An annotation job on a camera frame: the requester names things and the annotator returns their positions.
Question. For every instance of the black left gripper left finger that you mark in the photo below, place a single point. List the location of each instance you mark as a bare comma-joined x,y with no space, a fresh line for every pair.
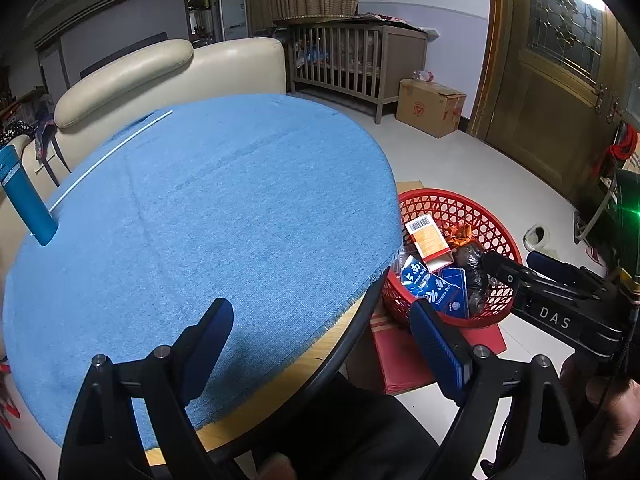
102,439

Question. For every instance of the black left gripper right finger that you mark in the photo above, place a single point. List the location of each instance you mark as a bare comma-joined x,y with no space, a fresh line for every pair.
513,418

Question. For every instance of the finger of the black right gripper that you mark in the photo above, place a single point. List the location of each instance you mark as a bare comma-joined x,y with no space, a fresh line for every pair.
505,270
581,279

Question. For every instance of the black plastic bag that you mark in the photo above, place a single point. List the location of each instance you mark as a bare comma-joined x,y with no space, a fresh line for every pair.
469,257

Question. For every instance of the orange wrapper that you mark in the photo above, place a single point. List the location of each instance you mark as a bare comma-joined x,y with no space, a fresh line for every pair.
459,235

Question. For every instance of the red white medicine box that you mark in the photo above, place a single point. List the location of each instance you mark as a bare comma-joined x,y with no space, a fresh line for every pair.
430,243

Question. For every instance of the torn blue foil wrapper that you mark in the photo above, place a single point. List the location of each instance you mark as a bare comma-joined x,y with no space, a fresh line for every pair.
423,284

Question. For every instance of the blue toothpaste box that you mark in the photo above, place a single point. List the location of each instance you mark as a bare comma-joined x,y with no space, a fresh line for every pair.
458,304

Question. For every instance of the red plastic trash basket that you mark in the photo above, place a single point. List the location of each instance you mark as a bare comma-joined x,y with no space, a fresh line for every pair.
461,220

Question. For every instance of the person's right hand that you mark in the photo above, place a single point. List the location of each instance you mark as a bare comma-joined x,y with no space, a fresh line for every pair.
605,411

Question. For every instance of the white slipper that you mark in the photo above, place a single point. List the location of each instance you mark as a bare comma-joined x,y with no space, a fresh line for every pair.
536,238

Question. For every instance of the cardboard box by door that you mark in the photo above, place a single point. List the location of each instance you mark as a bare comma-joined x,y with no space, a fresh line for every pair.
431,108

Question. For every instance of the wooden door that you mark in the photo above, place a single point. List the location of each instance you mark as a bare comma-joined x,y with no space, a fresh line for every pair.
552,88

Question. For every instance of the blue table cloth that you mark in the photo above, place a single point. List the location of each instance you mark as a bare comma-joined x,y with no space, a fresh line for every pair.
285,207

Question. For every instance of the teal thermos bottle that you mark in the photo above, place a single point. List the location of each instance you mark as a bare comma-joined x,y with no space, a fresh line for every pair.
24,197

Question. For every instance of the wooden baby crib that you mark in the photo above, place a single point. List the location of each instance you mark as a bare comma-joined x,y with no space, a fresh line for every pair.
362,57

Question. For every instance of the white thin rod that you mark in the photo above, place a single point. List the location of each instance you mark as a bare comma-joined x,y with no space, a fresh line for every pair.
106,156

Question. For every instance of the dark clothes on sofa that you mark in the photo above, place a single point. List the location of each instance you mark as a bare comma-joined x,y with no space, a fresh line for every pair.
30,120

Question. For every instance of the cream leather sofa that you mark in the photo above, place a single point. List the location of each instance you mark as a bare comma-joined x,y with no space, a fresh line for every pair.
167,73

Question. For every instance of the white air conditioner unit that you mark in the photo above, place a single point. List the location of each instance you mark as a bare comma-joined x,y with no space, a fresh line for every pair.
233,19

